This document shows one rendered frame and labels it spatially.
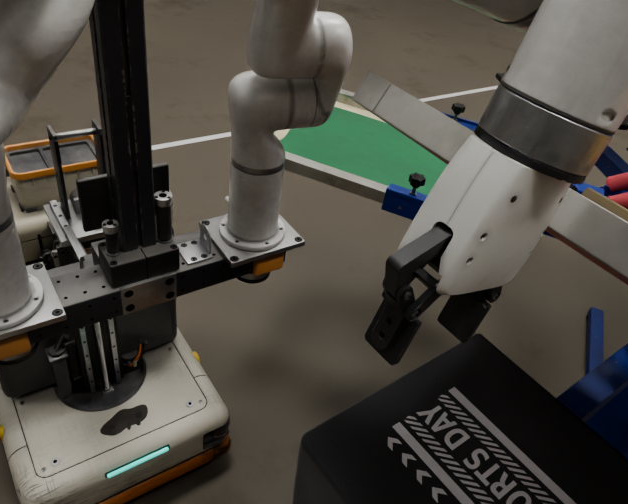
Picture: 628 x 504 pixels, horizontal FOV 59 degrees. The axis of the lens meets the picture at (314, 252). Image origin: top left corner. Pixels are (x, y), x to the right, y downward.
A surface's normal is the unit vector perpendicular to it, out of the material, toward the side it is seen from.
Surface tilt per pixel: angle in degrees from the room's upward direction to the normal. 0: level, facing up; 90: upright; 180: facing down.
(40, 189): 92
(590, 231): 58
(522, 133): 73
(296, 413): 0
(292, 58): 102
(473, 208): 68
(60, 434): 0
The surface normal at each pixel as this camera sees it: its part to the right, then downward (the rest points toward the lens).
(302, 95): 0.39, 0.12
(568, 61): -0.58, 0.18
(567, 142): -0.03, 0.47
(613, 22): -0.36, 0.32
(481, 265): 0.53, 0.61
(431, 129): -0.60, -0.16
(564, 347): 0.14, -0.77
